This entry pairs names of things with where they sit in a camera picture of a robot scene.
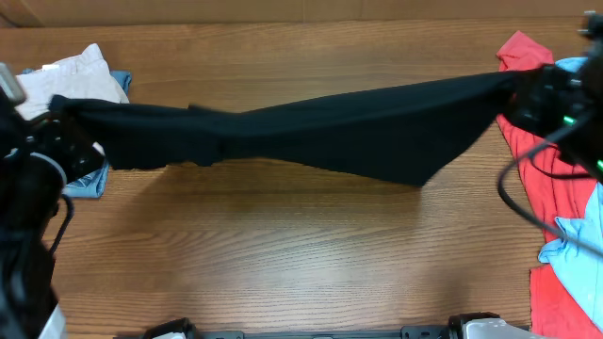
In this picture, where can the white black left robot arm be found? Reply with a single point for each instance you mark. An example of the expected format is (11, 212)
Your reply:
(38, 158)

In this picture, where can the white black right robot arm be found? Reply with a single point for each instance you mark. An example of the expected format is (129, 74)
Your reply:
(584, 152)

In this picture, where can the black t-shirt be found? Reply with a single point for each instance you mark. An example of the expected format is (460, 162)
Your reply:
(402, 135)

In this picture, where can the light blue shirt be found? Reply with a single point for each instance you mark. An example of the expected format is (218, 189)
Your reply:
(578, 270)

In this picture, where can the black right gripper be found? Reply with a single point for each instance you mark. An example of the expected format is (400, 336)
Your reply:
(534, 91)

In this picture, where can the red shirt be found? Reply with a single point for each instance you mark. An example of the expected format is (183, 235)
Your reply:
(553, 312)

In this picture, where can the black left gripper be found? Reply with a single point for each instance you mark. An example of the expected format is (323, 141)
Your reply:
(61, 134)

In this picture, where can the beige folded pants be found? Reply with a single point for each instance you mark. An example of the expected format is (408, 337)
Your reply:
(85, 76)

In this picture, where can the blue folded jeans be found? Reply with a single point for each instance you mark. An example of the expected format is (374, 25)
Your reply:
(93, 185)

